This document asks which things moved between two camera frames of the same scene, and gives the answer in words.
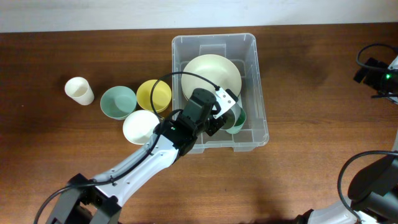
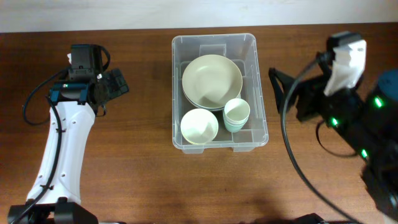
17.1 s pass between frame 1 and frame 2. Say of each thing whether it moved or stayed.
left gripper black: moved
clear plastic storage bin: stayed
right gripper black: moved
